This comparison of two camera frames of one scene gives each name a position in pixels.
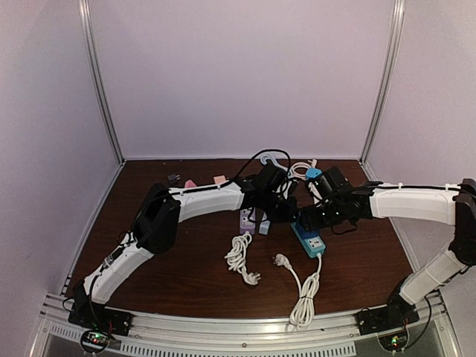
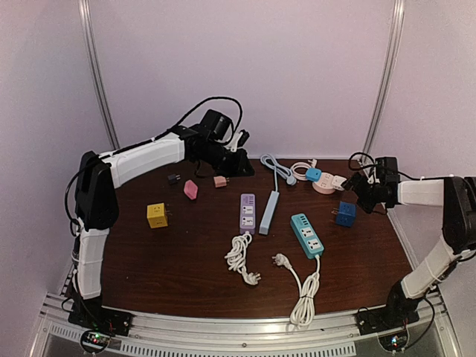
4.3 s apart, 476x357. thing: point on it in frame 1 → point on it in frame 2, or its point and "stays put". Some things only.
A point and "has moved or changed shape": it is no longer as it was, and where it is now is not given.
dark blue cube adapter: [306, 233] has moved or changed shape
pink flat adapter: [190, 184] stays put
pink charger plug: [219, 179] stays put
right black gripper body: [333, 216] → [369, 196]
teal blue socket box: [312, 245] stays put
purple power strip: [245, 224] stays put
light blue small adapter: [312, 172] stays put
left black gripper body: [276, 212] → [224, 165]
